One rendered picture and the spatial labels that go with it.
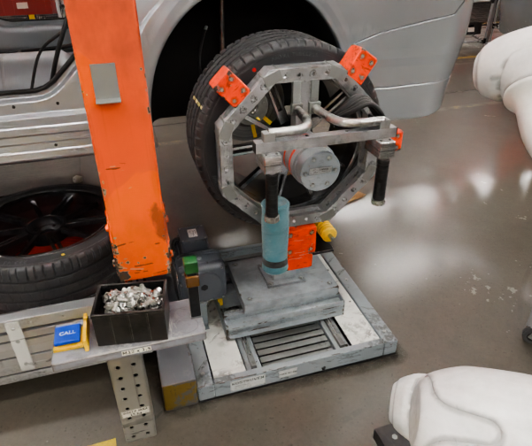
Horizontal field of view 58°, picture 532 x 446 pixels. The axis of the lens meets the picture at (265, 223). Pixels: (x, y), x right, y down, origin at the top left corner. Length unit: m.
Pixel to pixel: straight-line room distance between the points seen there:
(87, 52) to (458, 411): 1.09
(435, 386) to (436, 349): 1.53
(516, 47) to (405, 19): 1.30
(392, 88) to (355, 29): 0.32
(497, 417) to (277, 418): 1.29
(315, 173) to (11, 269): 1.05
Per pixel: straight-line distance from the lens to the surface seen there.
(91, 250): 1.81
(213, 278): 1.81
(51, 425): 1.95
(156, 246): 1.51
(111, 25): 1.28
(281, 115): 1.60
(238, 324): 1.89
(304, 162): 1.40
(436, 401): 0.60
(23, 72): 2.68
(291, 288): 1.96
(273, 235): 1.51
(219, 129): 1.45
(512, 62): 0.85
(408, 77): 2.20
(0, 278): 1.84
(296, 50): 1.54
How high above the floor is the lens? 1.45
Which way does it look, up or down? 31 degrees down
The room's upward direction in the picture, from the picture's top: straight up
